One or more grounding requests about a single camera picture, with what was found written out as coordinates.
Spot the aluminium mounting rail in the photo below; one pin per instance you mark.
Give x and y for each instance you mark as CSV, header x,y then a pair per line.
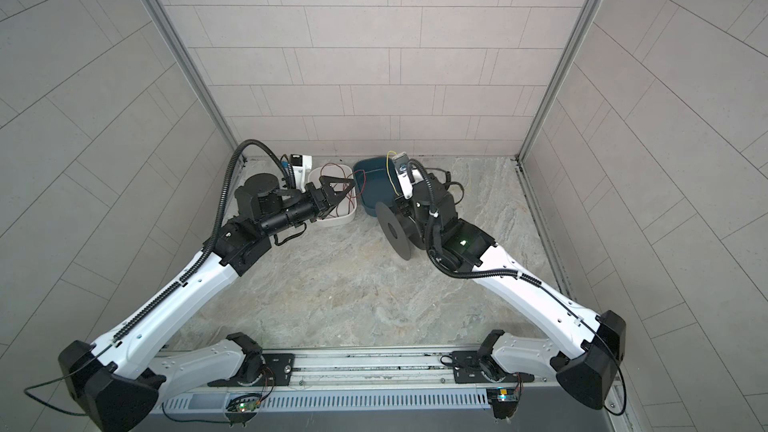
x,y
363,368

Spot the white oval tray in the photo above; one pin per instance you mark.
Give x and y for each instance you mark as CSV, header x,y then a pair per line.
x,y
345,211

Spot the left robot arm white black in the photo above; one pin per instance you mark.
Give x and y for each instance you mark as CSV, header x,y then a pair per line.
x,y
118,379

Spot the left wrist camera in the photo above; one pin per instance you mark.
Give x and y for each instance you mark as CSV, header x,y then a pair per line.
x,y
301,166

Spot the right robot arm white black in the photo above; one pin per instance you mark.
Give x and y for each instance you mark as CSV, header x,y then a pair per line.
x,y
589,346

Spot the left circuit board with LED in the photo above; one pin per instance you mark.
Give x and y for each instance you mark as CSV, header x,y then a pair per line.
x,y
245,404

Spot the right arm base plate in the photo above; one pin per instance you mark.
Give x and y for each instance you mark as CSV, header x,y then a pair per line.
x,y
469,367

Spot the dark grey cable spool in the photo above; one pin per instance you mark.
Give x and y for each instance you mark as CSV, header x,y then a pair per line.
x,y
400,230

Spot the perforated cable duct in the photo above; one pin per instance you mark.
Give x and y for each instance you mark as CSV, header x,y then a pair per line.
x,y
337,400

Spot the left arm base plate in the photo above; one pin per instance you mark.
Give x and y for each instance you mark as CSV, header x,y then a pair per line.
x,y
282,369

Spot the right circuit board with LED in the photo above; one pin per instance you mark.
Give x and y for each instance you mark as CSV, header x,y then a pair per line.
x,y
503,402

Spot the circuit board with led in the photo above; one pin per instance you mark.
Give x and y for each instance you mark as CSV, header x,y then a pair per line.
x,y
245,404
503,402

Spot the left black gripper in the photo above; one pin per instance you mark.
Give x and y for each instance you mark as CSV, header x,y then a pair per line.
x,y
317,202

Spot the teal oval tray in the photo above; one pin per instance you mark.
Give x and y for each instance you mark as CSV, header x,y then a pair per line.
x,y
376,181

